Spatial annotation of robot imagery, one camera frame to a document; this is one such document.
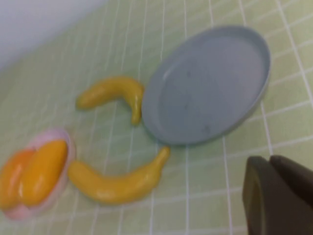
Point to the grey round plate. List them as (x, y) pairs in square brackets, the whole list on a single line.
[(203, 85)]

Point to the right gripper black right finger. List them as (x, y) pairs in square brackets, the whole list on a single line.
[(298, 176)]

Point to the yellow plastic banana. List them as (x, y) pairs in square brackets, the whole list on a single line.
[(107, 90), (117, 188)]

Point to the deep orange plastic mango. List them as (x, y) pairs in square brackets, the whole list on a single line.
[(12, 176)]

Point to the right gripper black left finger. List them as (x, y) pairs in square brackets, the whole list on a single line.
[(264, 208)]

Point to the yellow-orange plastic mango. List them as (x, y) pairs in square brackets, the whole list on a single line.
[(41, 171)]

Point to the pink round plate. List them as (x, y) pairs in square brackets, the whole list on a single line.
[(22, 212)]

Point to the green white checkered tablecloth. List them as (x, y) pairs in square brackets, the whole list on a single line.
[(207, 171)]

